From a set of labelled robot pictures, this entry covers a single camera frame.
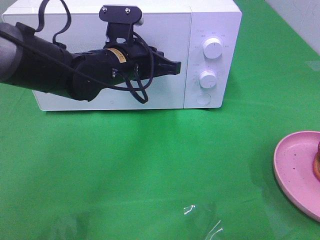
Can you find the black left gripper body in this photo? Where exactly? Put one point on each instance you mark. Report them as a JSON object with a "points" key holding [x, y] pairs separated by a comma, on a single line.
{"points": [[123, 64]]}

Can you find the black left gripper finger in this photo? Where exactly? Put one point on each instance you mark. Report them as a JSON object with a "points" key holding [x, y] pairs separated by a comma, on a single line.
{"points": [[164, 66]]}

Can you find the white microwave door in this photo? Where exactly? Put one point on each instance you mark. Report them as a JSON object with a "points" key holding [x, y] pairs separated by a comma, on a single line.
{"points": [[167, 32]]}

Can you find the white round door button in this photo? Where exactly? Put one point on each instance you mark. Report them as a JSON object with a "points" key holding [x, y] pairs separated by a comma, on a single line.
{"points": [[203, 99]]}

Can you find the pink speckled plate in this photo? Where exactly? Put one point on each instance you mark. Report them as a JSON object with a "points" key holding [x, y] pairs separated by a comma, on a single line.
{"points": [[293, 169]]}

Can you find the toy burger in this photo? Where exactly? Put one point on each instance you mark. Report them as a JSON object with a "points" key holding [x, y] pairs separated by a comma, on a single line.
{"points": [[316, 163]]}

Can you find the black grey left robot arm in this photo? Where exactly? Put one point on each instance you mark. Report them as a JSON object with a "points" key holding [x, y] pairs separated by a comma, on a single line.
{"points": [[30, 62]]}

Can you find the white microwave oven body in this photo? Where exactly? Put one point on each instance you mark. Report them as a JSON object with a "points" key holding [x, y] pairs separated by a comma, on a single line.
{"points": [[209, 18]]}

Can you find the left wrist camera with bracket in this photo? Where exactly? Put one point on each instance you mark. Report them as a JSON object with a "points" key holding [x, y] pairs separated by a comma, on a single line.
{"points": [[120, 23]]}

